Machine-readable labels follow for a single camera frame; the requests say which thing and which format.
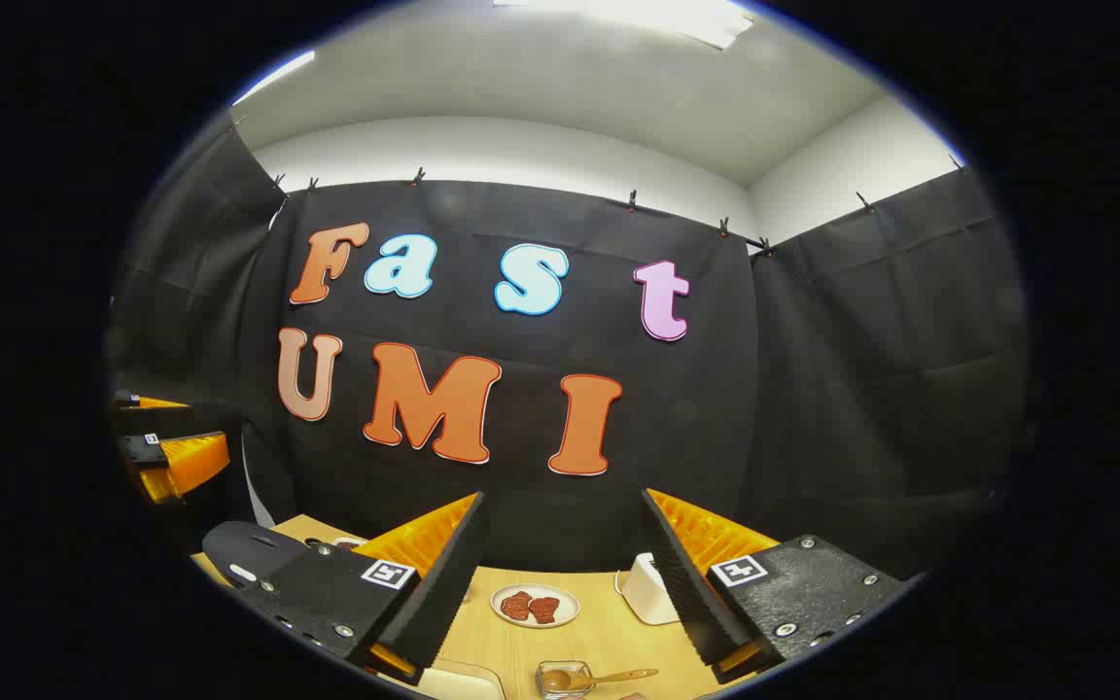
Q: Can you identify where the wooden spoon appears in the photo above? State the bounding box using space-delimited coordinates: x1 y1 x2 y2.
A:
541 668 660 693

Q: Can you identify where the white toaster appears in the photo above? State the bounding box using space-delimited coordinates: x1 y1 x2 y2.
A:
618 552 683 626

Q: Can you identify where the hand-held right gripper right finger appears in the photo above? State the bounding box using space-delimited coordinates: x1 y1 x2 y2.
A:
642 488 914 684

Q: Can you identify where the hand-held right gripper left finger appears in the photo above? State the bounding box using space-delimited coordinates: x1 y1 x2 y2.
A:
234 491 490 687

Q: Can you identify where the clear tray of white rice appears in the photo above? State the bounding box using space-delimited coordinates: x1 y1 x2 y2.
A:
404 659 508 700

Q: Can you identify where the black backdrop cloth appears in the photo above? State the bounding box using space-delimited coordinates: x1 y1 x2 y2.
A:
105 107 1033 584

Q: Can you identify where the white round plate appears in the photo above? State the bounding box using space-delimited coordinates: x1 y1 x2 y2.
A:
491 582 580 630

